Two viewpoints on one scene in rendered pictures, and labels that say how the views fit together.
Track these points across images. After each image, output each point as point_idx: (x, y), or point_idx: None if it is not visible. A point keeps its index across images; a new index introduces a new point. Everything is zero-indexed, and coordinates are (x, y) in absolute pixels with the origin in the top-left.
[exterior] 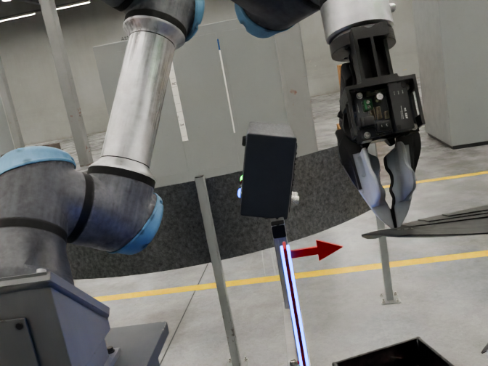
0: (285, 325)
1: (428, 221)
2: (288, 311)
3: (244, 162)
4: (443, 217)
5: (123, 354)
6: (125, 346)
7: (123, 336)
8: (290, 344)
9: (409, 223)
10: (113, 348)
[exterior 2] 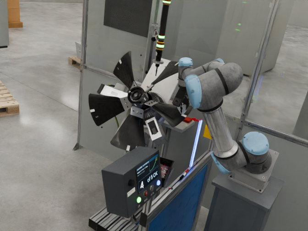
0: (158, 204)
1: (177, 111)
2: (151, 209)
3: (160, 163)
4: (173, 111)
5: (227, 177)
6: (226, 179)
7: (226, 184)
8: (165, 196)
9: (177, 114)
10: (229, 177)
